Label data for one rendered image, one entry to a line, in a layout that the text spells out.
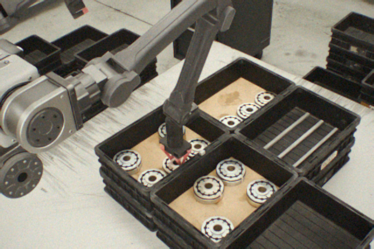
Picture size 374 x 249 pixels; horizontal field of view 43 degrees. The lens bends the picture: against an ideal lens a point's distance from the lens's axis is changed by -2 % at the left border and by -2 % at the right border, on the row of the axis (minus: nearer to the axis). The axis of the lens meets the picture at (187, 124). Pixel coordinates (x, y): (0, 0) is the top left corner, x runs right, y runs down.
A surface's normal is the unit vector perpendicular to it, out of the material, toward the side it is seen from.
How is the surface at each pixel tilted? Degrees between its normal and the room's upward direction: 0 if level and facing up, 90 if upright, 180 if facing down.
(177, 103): 78
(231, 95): 0
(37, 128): 90
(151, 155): 0
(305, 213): 0
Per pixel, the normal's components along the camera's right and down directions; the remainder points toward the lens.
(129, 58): -0.07, -0.45
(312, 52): -0.04, -0.76
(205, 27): -0.62, 0.36
